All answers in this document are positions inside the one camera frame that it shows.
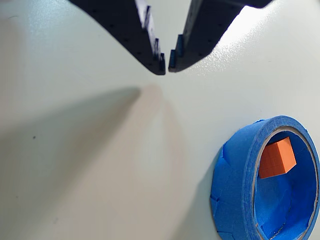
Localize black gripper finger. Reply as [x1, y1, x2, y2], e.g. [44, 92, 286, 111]
[68, 0, 167, 76]
[168, 0, 273, 74]

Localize orange cube block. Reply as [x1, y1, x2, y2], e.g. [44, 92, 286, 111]
[258, 136, 298, 179]

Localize blue tape roll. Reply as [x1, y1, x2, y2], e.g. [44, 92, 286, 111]
[209, 115, 320, 240]

